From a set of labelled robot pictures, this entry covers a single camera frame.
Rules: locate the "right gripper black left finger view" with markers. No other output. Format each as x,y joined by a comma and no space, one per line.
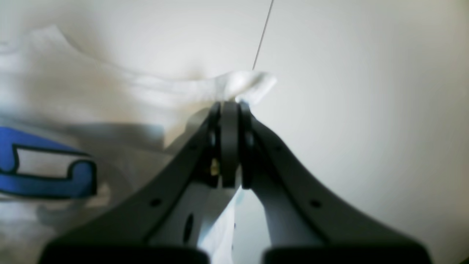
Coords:
160,224

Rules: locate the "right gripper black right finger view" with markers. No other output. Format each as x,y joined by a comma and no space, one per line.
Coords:
307,222

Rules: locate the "white printed T-shirt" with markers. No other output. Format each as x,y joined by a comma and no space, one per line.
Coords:
78,135

